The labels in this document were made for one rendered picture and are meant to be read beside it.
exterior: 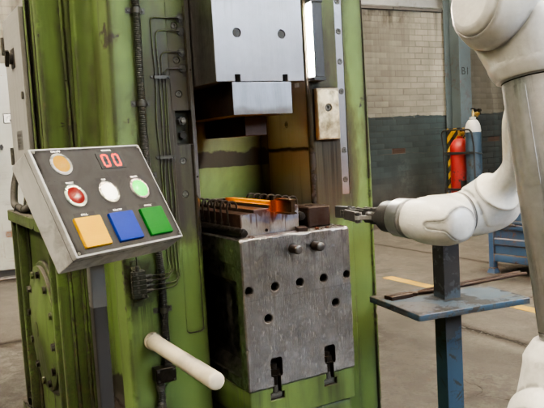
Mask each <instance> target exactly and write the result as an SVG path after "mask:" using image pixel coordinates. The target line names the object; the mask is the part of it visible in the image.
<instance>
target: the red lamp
mask: <svg viewBox="0 0 544 408"><path fill-rule="evenodd" d="M67 194H68V197H69V198H70V200H71V201H72V202H75V203H78V204H81V203H83V202H84V200H85V196H84V194H83V192H82V191H81V190H80V189H78V188H76V187H70V188H69V189H68V191H67Z"/></svg>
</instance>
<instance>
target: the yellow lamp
mask: <svg viewBox="0 0 544 408"><path fill-rule="evenodd" d="M53 164H54V166H55V167H56V168H57V169H58V170H59V171H62V172H68V171H69V170H70V163H69V161H68V160H67V159H66V158H64V157H63V156H60V155H56V156H54V157H53Z"/></svg>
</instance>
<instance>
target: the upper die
mask: <svg viewBox="0 0 544 408"><path fill-rule="evenodd" d="M193 95H194V107H195V120H196V122H205V121H217V120H223V119H229V118H235V117H253V116H266V117H269V116H276V115H283V114H288V113H292V98H291V82H231V83H225V84H221V85H218V86H214V87H208V88H204V89H201V90H197V91H193Z"/></svg>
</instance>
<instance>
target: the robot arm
mask: <svg viewBox="0 0 544 408"><path fill-rule="evenodd" d="M451 13H452V22H453V27H454V29H455V31H456V33H457V35H458V36H459V37H460V38H461V39H462V40H463V41H464V42H465V43H466V44H467V45H468V46H469V47H470V48H472V49H474V50H475V52H476V54H477V55H478V57H479V59H480V60H481V62H482V64H483V65H484V67H485V69H486V71H487V74H488V76H489V78H490V79H491V81H492V82H493V83H494V84H495V85H496V86H497V87H502V92H503V98H504V108H505V110H504V114H503V120H502V148H503V162H502V164H501V165H500V167H499V168H498V169H497V170H496V171H495V172H494V173H483V174H482V175H480V176H479V177H478V178H476V179H475V180H473V181H471V182H470V183H469V184H468V185H466V186H464V187H462V189H461V191H459V192H456V193H447V194H437V195H428V196H426V197H420V198H416V199H415V198H397V199H394V200H392V201H384V202H382V203H381V204H380V205H379V206H378V207H367V206H365V207H364V208H360V207H357V208H356V209H355V206H335V217H336V218H343V219H345V220H348V221H352V222H355V223H362V220H363V221H364V222H365V223H371V224H376V225H377V227H378V228H379V229H380V230H381V231H383V232H389V233H390V234H392V235H393V236H399V237H404V238H407V239H413V240H415V241H417V242H419V243H423V244H430V245H438V246H450V245H455V244H460V243H462V242H464V241H466V240H468V239H469V238H470V237H471V236H480V235H484V234H487V233H491V232H496V231H498V230H500V229H503V228H505V227H507V226H508V225H509V224H511V223H512V222H513V221H514V220H515V219H516V218H517V217H518V215H519V214H520V213H521V222H522V227H523V233H524V238H525V249H526V254H527V260H528V266H529V276H530V282H531V287H532V292H533V302H534V308H535V314H536V319H537V325H538V336H537V337H535V338H533V339H532V341H531V342H530V344H529V345H528V346H527V347H526V349H525V351H524V353H523V355H522V365H521V374H520V378H519V382H518V386H517V391H516V393H515V394H514V395H513V396H512V398H511V399H510V402H509V403H508V407H507V408H544V0H452V6H451Z"/></svg>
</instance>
